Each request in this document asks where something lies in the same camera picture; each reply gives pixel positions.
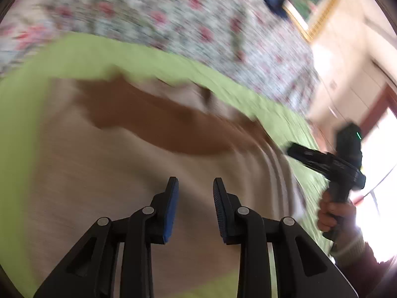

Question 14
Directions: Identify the green bed sheet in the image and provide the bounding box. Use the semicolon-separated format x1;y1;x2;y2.
0;33;337;298

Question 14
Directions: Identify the wooden door frame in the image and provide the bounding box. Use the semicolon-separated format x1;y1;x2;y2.
360;82;397;139

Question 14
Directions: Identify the gold framed picture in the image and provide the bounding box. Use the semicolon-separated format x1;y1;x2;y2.
282;0;352;42

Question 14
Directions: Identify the person's right forearm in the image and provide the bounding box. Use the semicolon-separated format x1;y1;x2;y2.
332;220;397;298

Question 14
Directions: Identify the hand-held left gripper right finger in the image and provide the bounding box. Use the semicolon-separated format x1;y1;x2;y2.
213;178;358;298

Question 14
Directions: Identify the person's right hand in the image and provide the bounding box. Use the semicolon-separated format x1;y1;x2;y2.
316;190;357;233

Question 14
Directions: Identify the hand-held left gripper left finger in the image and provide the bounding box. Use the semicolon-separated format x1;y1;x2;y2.
33;177;180;298

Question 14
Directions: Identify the beige and brown garment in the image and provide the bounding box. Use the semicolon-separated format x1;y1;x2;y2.
33;76;306;298

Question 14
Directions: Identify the floral bedspread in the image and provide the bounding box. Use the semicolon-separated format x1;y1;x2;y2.
0;0;320;114

